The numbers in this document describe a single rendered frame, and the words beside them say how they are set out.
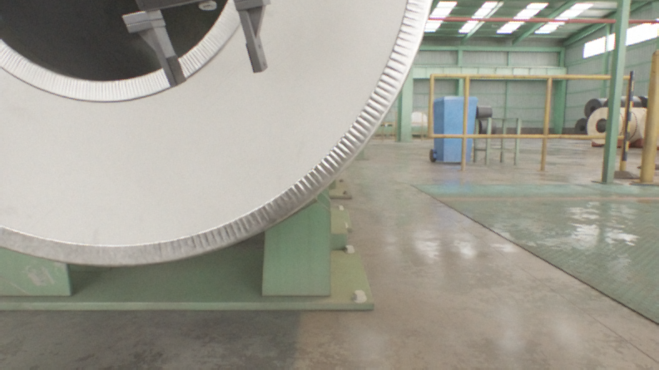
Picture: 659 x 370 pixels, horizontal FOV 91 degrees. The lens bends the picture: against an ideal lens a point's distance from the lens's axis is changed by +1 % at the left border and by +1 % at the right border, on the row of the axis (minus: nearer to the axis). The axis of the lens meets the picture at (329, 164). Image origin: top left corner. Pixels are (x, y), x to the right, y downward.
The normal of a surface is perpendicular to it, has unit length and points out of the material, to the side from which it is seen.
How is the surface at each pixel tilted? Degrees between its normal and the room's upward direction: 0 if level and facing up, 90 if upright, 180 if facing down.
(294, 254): 90
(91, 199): 90
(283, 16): 90
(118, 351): 0
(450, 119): 93
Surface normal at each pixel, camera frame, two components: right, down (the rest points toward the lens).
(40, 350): 0.00, -1.00
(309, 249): 0.01, 0.10
